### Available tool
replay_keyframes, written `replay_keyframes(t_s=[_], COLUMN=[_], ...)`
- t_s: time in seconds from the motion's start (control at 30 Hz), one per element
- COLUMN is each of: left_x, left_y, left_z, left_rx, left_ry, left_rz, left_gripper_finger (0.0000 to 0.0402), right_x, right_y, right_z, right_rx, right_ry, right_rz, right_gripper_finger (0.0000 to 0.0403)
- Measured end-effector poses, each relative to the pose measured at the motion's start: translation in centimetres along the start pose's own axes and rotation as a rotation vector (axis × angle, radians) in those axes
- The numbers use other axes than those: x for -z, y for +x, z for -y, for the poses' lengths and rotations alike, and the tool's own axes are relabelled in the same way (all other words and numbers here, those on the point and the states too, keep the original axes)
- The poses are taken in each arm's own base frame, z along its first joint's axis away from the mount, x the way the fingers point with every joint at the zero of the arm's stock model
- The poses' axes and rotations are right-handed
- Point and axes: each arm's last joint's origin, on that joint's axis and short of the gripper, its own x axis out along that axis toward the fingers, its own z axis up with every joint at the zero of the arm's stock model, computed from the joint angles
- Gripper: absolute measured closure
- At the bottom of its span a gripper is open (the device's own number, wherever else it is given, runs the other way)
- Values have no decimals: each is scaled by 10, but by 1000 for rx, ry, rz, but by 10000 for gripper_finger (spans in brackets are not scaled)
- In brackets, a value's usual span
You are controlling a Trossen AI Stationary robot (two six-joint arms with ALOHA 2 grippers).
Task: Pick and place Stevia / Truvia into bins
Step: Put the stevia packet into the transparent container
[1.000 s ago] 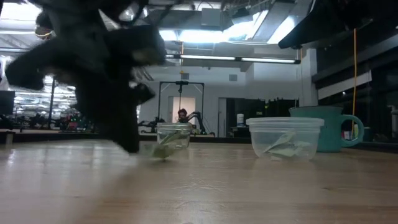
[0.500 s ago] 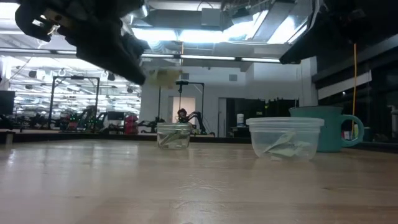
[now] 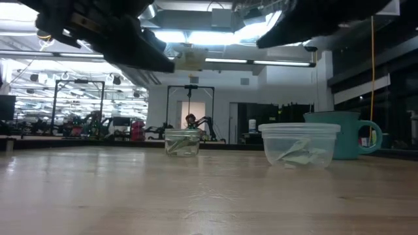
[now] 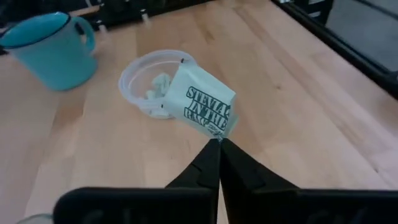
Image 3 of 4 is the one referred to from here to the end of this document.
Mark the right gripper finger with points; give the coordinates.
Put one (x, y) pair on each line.
(290, 27)

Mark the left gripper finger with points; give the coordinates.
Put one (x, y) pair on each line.
(130, 45)
(155, 39)

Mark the black background robot arm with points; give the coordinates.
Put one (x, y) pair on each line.
(209, 125)
(158, 130)

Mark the long ceiling light fixture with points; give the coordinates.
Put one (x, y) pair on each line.
(277, 62)

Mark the ceiling light strip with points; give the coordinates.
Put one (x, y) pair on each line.
(32, 53)

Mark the grey ceiling unit box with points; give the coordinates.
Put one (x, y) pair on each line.
(221, 18)

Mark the red cart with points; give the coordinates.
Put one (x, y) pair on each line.
(138, 130)

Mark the person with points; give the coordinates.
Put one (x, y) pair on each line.
(190, 119)

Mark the dark cabinet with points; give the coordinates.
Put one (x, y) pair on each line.
(271, 114)

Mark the small glass jar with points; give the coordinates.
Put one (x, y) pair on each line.
(182, 132)

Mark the clear plastic bowl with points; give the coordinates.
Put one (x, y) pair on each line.
(298, 130)

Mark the white wipes canister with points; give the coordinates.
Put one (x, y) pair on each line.
(252, 126)

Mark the black monitor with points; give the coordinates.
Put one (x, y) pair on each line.
(7, 107)

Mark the blue enamel mug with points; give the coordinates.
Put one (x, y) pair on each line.
(346, 137)

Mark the light green canister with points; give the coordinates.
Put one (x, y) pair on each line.
(374, 137)

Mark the white bottle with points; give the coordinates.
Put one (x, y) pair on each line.
(414, 127)

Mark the silver ventilation duct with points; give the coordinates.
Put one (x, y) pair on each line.
(150, 11)

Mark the black dome camera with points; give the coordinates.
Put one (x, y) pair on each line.
(311, 49)

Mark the grey wall vent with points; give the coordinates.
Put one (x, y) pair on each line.
(244, 81)
(194, 80)

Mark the black station frame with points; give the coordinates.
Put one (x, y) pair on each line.
(190, 87)
(78, 81)

